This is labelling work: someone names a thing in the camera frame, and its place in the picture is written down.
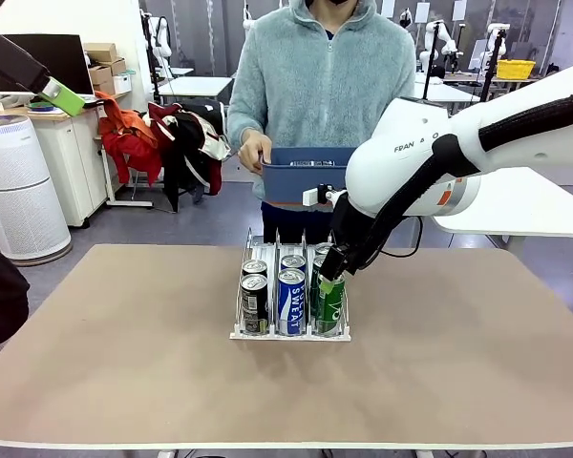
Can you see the blue Pocari Sweat can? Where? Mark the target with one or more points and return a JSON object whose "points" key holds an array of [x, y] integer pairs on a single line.
{"points": [[291, 300], [292, 262]]}

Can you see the person in black clothing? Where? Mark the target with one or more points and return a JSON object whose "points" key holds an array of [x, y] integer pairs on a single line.
{"points": [[0, 296]]}

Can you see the green round dish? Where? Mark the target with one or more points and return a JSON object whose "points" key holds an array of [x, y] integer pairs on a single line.
{"points": [[39, 107]]}

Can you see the black computer monitor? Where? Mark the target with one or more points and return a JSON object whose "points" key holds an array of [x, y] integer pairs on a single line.
{"points": [[62, 57]]}

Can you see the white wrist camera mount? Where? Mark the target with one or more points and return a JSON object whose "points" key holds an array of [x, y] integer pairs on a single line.
{"points": [[312, 196]]}

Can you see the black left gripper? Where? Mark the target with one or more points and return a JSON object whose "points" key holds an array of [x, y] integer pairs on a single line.
{"points": [[9, 57]]}

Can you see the person in teal fleece hoodie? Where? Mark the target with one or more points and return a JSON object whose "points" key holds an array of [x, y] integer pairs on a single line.
{"points": [[324, 86]]}

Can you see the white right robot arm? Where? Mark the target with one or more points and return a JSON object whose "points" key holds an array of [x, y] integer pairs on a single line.
{"points": [[396, 172]]}

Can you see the white background table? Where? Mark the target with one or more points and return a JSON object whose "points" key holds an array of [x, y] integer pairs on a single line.
{"points": [[191, 86]]}

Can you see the person's right hand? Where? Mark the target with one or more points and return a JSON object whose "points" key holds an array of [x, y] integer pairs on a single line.
{"points": [[254, 152]]}

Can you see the yellow plastic crate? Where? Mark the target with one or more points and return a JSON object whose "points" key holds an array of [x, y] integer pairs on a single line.
{"points": [[515, 69]]}

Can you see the orange red jacket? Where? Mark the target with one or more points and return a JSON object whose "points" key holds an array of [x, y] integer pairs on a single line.
{"points": [[129, 138]]}

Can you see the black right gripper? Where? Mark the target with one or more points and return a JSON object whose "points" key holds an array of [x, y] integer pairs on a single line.
{"points": [[347, 224]]}

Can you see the black jacket red lining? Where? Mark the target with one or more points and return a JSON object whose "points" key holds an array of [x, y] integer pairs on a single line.
{"points": [[186, 148]]}

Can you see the person's right forearm teal sleeve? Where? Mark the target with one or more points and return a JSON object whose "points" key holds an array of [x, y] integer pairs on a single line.
{"points": [[243, 119]]}

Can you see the brown cardboard box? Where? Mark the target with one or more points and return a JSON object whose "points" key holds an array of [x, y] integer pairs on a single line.
{"points": [[100, 51], [106, 87], [118, 67], [100, 74]]}

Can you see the white table black legs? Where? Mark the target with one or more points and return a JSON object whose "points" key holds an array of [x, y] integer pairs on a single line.
{"points": [[446, 93]]}

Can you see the white desk leg frame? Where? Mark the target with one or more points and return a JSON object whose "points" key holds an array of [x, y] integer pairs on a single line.
{"points": [[111, 183]]}

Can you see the large white table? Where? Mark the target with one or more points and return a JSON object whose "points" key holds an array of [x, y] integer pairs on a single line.
{"points": [[530, 210]]}

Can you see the white air purifier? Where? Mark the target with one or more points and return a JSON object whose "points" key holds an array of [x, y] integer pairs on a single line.
{"points": [[19, 191]]}

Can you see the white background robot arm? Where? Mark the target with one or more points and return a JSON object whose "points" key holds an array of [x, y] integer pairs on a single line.
{"points": [[161, 43], [432, 43], [500, 27]]}

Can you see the black tripod pole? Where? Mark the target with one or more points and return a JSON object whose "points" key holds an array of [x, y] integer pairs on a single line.
{"points": [[493, 67]]}

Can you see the small white box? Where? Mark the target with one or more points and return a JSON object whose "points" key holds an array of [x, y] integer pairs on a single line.
{"points": [[122, 84]]}

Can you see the black coffee can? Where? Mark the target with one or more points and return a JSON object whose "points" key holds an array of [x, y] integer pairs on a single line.
{"points": [[253, 305], [310, 163], [254, 267]]}

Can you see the white cabinet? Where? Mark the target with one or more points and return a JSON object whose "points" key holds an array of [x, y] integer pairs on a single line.
{"points": [[71, 162]]}

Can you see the wooden background table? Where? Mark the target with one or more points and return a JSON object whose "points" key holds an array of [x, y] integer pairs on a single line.
{"points": [[506, 82]]}

